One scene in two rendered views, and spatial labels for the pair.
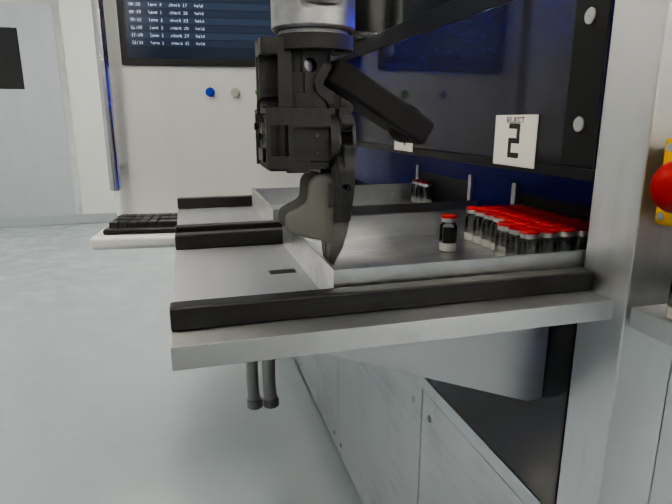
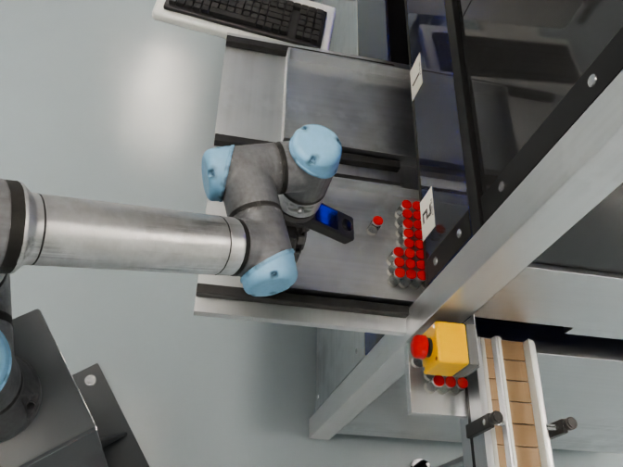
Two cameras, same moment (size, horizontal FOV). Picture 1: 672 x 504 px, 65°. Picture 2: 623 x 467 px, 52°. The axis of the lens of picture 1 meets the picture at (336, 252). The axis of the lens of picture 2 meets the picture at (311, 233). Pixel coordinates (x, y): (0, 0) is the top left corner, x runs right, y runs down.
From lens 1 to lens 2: 0.92 m
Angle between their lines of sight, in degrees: 44
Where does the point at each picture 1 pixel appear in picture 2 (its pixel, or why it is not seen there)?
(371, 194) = (387, 72)
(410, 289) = (308, 304)
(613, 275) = (411, 325)
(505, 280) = (359, 309)
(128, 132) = not seen: outside the picture
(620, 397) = (395, 356)
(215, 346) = (211, 313)
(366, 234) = (335, 185)
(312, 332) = (254, 317)
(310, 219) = not seen: hidden behind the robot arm
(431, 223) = (382, 189)
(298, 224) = not seen: hidden behind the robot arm
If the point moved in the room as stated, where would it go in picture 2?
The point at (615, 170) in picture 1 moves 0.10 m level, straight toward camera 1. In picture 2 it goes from (429, 298) to (393, 334)
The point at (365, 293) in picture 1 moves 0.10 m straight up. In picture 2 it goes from (286, 301) to (297, 278)
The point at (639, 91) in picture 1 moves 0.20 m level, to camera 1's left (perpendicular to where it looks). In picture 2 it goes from (445, 291) to (332, 248)
